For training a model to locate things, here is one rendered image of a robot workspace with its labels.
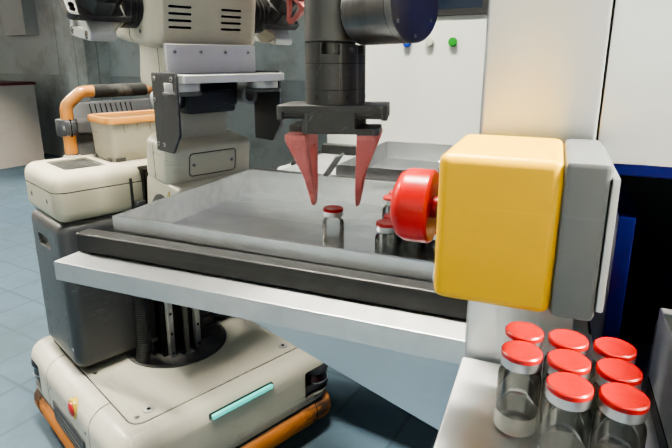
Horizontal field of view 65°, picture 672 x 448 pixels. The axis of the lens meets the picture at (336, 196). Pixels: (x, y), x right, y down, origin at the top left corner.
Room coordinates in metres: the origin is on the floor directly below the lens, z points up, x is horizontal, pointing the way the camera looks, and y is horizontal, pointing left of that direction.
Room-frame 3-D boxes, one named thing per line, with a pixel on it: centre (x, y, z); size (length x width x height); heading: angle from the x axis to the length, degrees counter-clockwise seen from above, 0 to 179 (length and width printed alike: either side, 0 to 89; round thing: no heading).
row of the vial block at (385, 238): (0.53, -0.08, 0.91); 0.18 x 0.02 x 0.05; 157
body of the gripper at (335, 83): (0.51, 0.00, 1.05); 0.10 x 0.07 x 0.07; 82
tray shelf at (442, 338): (0.72, -0.08, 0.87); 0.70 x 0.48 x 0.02; 158
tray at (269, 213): (0.57, 0.02, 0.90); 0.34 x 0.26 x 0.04; 67
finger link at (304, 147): (0.51, 0.01, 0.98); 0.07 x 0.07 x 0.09; 82
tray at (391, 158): (0.85, -0.21, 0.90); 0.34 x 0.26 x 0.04; 68
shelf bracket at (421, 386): (0.49, 0.03, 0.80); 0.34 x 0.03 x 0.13; 68
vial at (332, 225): (0.51, 0.00, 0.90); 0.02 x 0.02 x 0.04
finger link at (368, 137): (0.51, -0.01, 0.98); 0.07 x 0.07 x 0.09; 82
